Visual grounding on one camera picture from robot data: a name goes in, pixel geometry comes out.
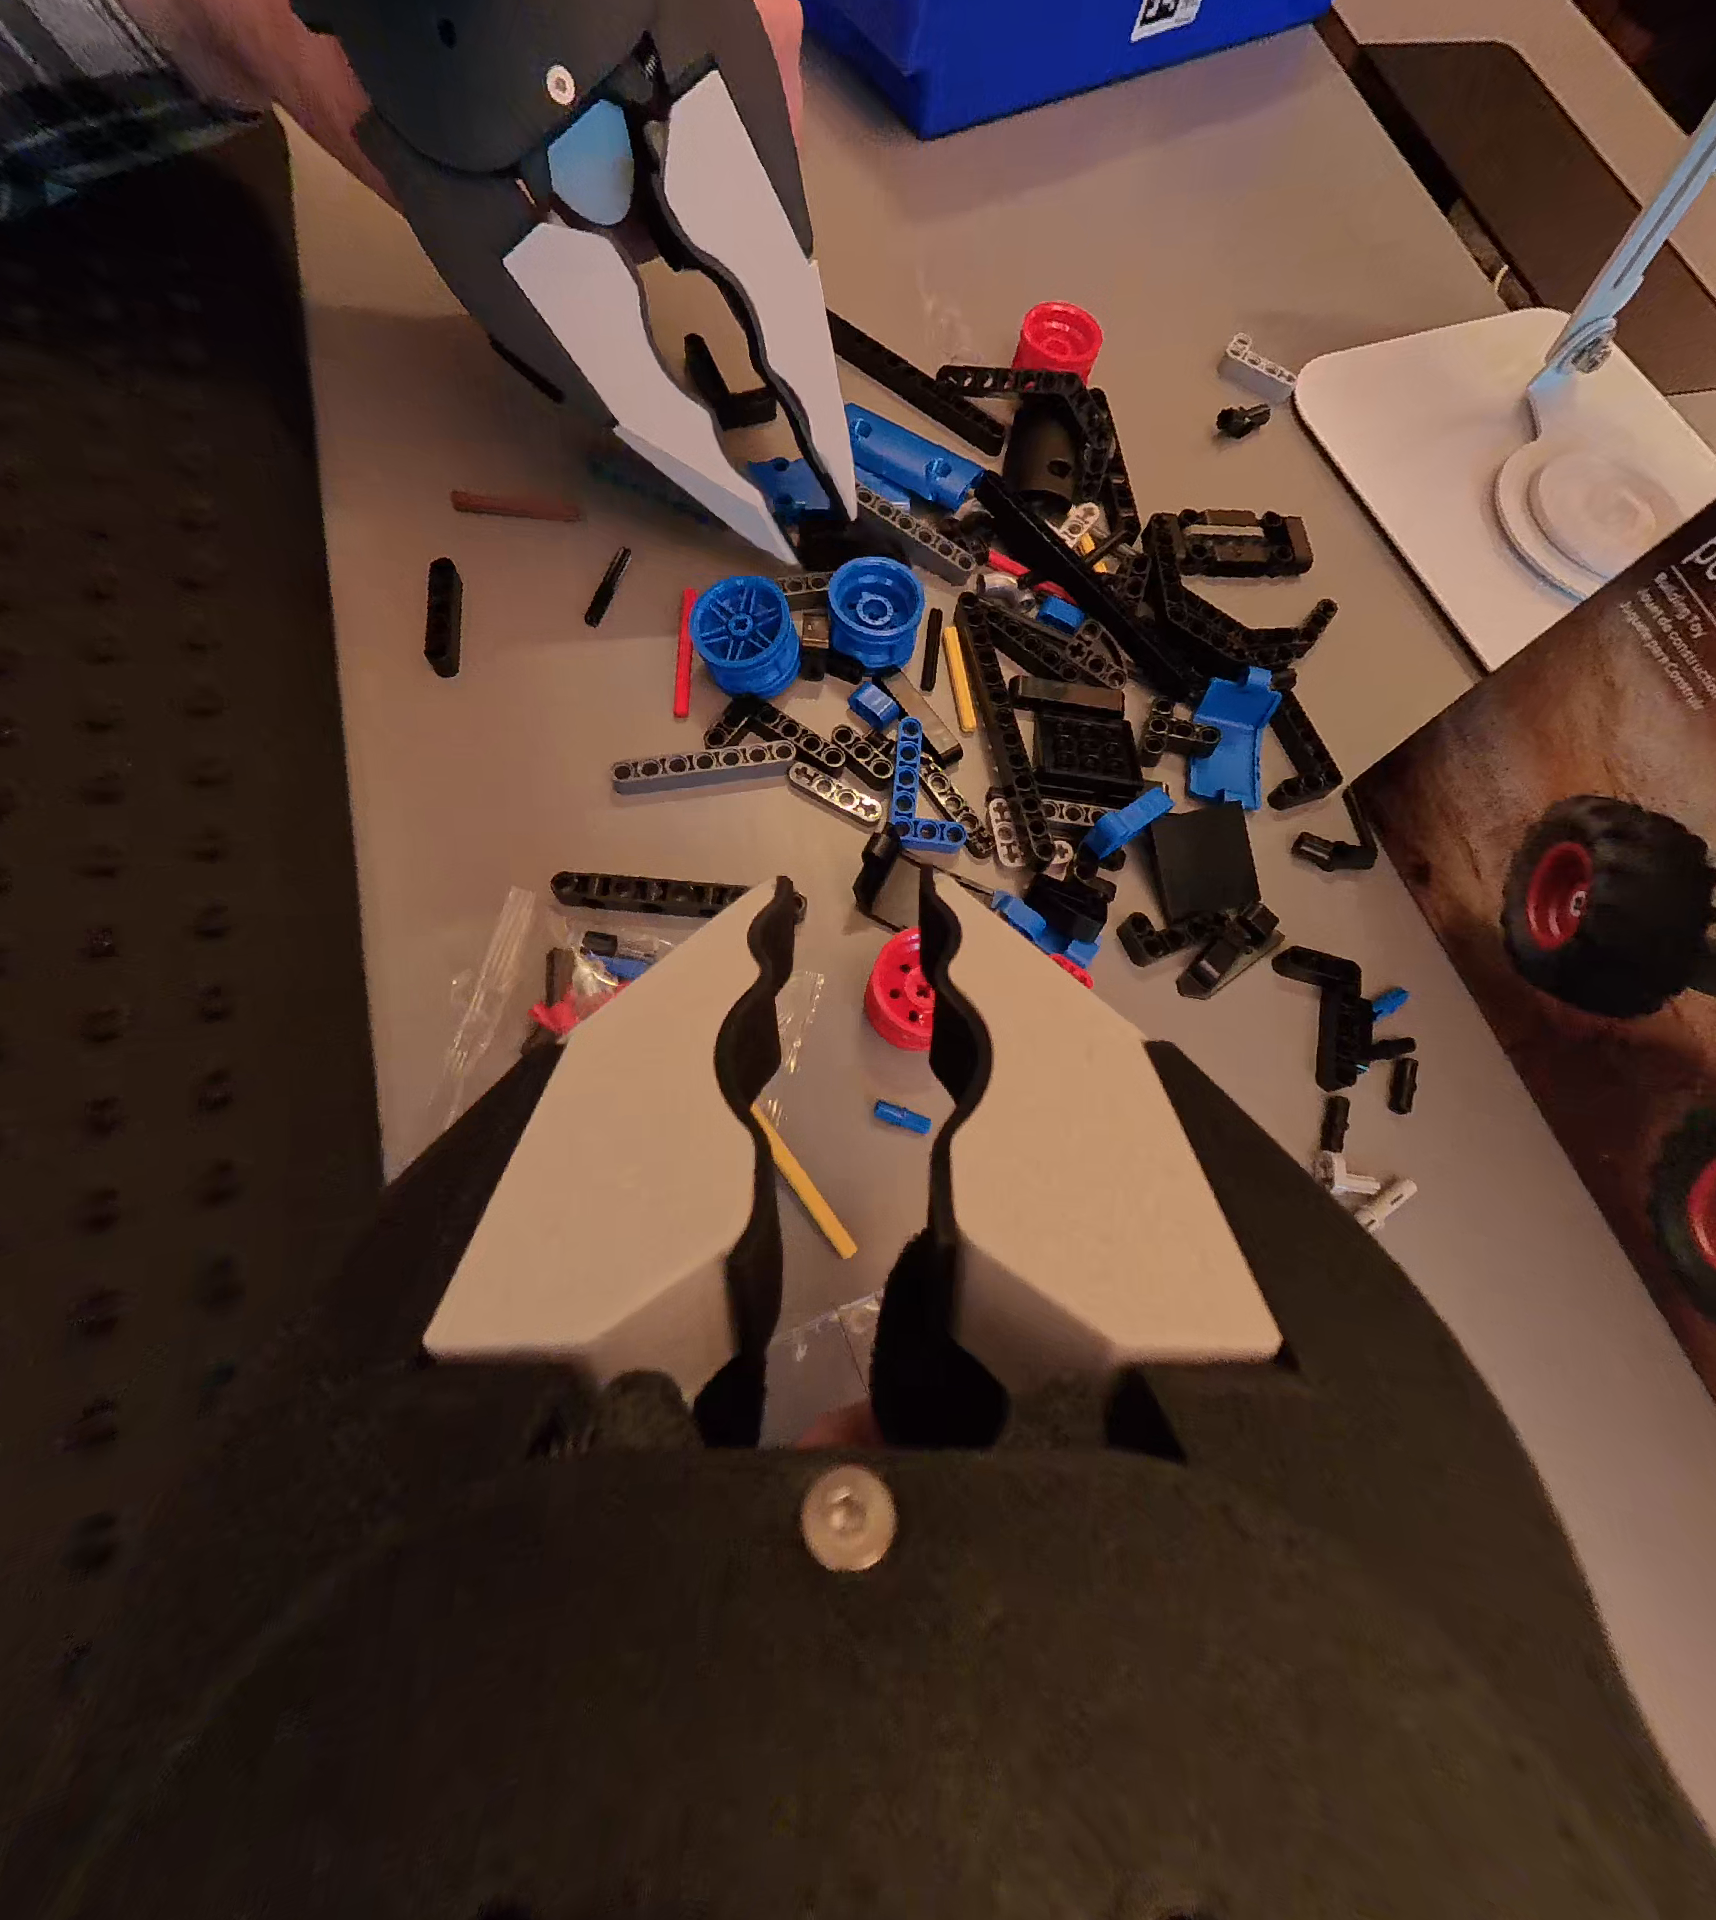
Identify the blue curved mudguard panel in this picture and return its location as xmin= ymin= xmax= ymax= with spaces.
xmin=1183 ymin=664 xmax=1283 ymax=812

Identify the grey desk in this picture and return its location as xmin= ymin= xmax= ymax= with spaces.
xmin=280 ymin=0 xmax=1716 ymax=1920

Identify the grey long beam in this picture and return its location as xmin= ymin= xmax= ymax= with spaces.
xmin=609 ymin=744 xmax=799 ymax=797

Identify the blue curved shell panel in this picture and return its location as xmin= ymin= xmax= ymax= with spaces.
xmin=841 ymin=401 xmax=983 ymax=511

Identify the blue angled shell panel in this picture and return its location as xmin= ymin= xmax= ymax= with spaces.
xmin=743 ymin=450 xmax=837 ymax=528

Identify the dark perforated panel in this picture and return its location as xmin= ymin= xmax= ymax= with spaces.
xmin=0 ymin=111 xmax=388 ymax=1920

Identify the person's left hand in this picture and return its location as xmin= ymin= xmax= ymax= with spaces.
xmin=756 ymin=0 xmax=810 ymax=143

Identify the black beam chassis assembly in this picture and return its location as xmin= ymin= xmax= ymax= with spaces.
xmin=932 ymin=359 xmax=1348 ymax=812

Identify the pile of loose building parts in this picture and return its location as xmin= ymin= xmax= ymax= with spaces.
xmin=609 ymin=306 xmax=1348 ymax=962

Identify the blue plastic bin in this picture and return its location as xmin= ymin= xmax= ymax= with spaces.
xmin=798 ymin=0 xmax=1336 ymax=139

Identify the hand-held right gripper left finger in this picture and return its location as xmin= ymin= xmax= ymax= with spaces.
xmin=422 ymin=876 xmax=807 ymax=1404

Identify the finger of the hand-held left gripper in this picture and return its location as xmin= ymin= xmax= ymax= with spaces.
xmin=501 ymin=97 xmax=804 ymax=569
xmin=651 ymin=65 xmax=863 ymax=521

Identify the white book stand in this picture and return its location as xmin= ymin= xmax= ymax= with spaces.
xmin=1491 ymin=0 xmax=1716 ymax=602

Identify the blue flat panel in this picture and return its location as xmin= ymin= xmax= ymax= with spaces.
xmin=990 ymin=887 xmax=1104 ymax=966

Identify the blue wheel hub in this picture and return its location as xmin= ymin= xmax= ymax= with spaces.
xmin=828 ymin=554 xmax=928 ymax=672
xmin=687 ymin=573 xmax=804 ymax=699

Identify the printed toy set box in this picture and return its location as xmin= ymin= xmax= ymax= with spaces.
xmin=1343 ymin=420 xmax=1716 ymax=1517

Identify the red wheel hub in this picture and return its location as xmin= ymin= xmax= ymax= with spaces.
xmin=862 ymin=925 xmax=945 ymax=1051
xmin=1014 ymin=300 xmax=1108 ymax=383

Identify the blue L-shaped beam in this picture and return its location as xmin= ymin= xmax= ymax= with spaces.
xmin=888 ymin=715 xmax=968 ymax=854

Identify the person's left forearm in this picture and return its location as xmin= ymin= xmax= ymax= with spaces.
xmin=0 ymin=0 xmax=395 ymax=220

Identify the black curved shell panel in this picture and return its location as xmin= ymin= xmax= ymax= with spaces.
xmin=1001 ymin=403 xmax=1099 ymax=504

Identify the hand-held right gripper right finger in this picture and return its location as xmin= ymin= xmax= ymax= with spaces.
xmin=918 ymin=865 xmax=1283 ymax=1404

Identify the long black beam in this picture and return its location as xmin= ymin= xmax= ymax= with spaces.
xmin=549 ymin=869 xmax=756 ymax=919

